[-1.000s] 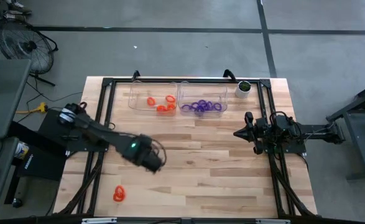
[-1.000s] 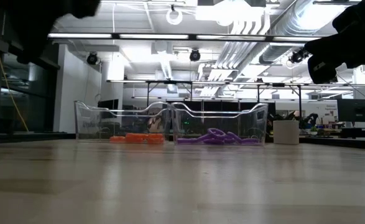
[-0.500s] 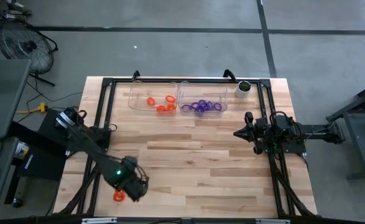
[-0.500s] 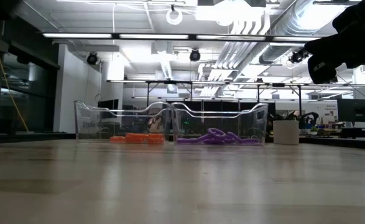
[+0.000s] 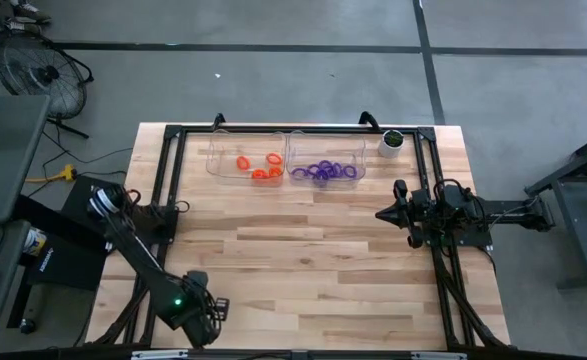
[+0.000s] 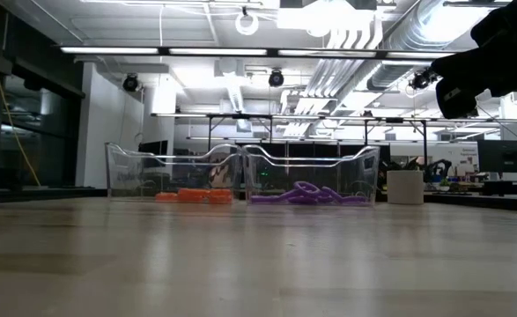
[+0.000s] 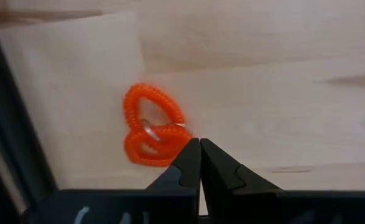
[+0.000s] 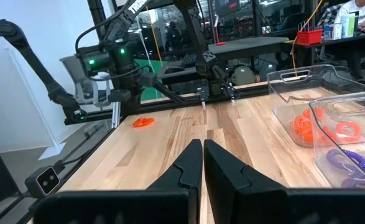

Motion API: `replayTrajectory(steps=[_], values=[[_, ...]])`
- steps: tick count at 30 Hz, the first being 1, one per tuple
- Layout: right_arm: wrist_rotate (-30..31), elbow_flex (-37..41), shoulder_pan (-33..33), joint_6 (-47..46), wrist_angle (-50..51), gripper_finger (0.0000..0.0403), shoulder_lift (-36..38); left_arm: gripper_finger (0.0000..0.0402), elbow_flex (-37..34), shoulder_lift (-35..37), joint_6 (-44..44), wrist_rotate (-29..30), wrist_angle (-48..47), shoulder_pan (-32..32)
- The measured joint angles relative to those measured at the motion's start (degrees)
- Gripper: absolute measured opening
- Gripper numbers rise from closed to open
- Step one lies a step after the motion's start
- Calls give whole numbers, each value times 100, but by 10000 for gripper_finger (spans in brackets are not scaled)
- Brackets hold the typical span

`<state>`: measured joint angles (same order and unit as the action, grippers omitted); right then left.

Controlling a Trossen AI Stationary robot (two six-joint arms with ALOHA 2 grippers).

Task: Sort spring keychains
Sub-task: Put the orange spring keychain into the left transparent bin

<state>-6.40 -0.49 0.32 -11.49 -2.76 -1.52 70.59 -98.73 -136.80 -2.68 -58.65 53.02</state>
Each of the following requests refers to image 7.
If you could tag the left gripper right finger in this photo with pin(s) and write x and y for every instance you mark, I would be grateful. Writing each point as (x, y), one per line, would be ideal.
(247, 205)

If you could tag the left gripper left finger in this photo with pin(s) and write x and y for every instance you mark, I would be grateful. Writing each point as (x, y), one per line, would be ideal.
(169, 205)

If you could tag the black aluminium rig frame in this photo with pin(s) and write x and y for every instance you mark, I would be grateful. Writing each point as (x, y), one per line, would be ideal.
(14, 124)

